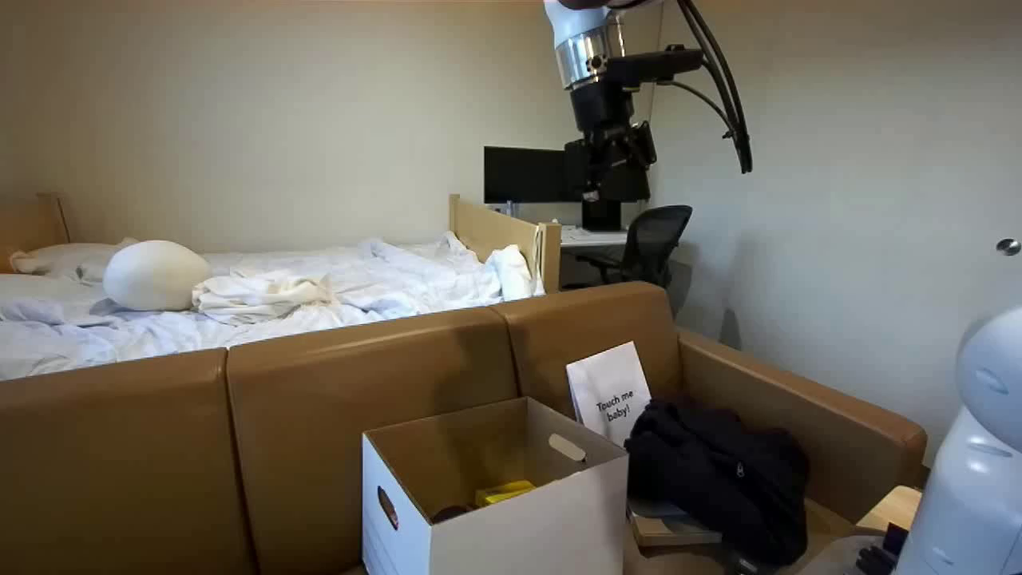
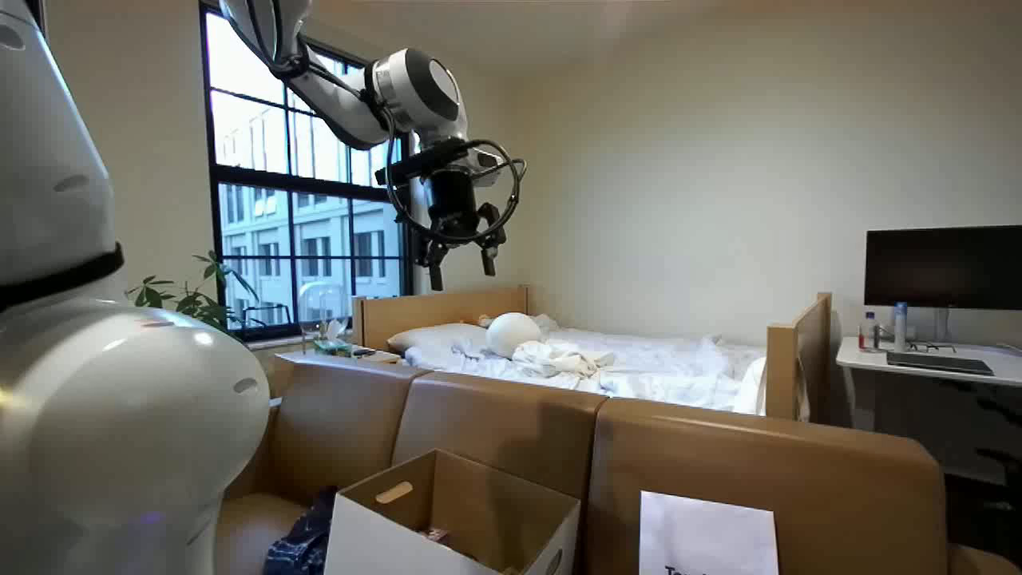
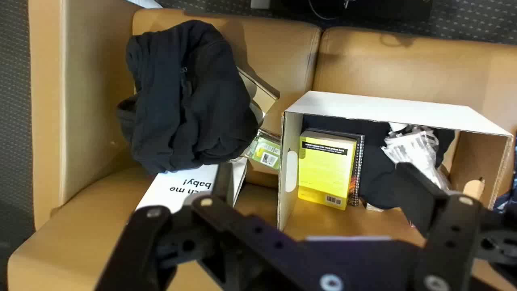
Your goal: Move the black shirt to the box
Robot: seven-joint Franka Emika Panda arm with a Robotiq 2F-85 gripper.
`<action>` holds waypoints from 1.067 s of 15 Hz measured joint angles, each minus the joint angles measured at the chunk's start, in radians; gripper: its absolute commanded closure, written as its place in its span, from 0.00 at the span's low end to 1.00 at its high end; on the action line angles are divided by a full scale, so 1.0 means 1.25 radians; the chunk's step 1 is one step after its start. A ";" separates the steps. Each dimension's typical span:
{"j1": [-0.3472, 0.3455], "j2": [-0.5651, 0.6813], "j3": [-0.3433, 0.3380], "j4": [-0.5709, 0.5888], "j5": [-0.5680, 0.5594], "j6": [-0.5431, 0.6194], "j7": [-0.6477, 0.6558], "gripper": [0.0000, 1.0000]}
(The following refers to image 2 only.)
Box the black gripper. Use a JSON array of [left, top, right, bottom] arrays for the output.
[[405, 138, 508, 291]]

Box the black shirt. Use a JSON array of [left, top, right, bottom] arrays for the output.
[[262, 489, 337, 575]]

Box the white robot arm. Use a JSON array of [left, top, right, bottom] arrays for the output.
[[0, 0, 273, 575]]

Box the white cardboard box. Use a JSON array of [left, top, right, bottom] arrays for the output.
[[322, 449, 582, 575]]

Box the white flat pillow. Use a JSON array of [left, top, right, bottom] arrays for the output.
[[388, 324, 487, 350]]

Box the white round pillow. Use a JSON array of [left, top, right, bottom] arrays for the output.
[[487, 312, 542, 356]]

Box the bed with white sheets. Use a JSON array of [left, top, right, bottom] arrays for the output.
[[354, 289, 766, 416]]

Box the black framed window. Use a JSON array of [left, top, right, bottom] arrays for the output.
[[200, 5, 408, 337]]

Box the green houseplant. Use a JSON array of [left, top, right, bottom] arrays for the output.
[[126, 251, 256, 330]]

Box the white paper sign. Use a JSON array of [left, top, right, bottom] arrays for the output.
[[638, 492, 781, 575]]

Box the wooden bed footboard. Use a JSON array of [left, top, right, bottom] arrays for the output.
[[766, 291, 832, 422]]

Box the small bottle on desk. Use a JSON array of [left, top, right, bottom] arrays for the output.
[[859, 310, 879, 350]]

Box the tan leather sofa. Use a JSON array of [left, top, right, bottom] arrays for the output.
[[213, 359, 1022, 575]]

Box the black keyboard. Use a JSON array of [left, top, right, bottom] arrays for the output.
[[884, 350, 992, 377]]

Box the black computer monitor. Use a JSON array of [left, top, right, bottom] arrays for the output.
[[863, 224, 1022, 310]]

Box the white desk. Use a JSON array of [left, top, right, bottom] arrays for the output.
[[837, 335, 1022, 482]]

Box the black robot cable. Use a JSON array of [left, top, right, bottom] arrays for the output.
[[381, 138, 527, 254]]

